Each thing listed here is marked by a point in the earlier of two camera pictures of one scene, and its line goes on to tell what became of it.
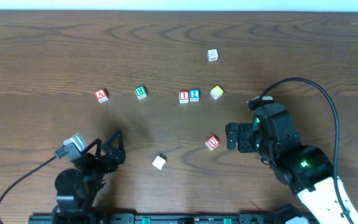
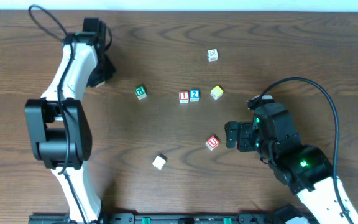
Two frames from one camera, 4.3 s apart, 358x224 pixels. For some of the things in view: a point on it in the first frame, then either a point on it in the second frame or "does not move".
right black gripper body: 245,137 does not move
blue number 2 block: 194,95 does not move
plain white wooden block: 159,162 does not move
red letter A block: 102,95 to 100,84
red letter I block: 183,97 does not move
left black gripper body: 101,158 to 105,72
